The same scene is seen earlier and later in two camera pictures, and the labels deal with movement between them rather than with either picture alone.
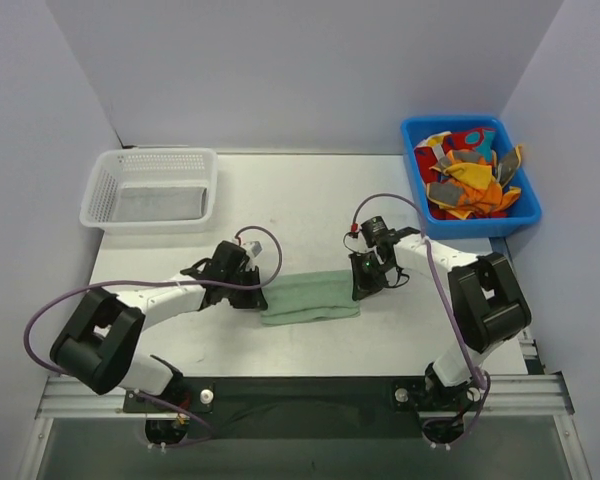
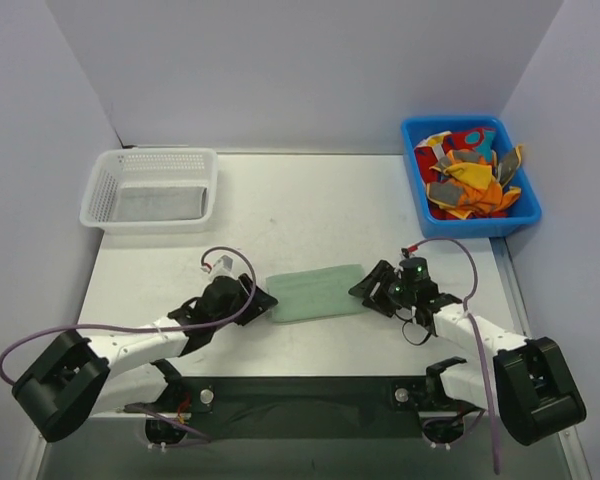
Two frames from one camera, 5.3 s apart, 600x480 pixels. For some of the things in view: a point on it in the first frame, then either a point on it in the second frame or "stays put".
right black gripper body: x=365 y=279 -> x=380 y=287
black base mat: x=286 y=408 stays put
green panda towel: x=301 y=296 stays put
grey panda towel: x=161 y=203 stays put
